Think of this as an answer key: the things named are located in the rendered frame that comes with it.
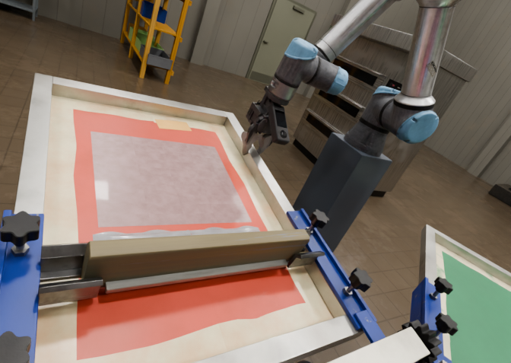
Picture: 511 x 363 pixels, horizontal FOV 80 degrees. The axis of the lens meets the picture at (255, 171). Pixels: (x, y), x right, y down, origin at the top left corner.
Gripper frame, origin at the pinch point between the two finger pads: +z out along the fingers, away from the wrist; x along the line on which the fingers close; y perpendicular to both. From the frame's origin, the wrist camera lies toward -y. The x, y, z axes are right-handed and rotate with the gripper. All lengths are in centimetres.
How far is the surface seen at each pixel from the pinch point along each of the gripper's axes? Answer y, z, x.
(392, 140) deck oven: 126, 46, -286
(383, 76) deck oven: 172, -8, -259
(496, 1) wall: 539, -245, -967
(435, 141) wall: 390, 143, -962
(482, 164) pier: 235, 110, -936
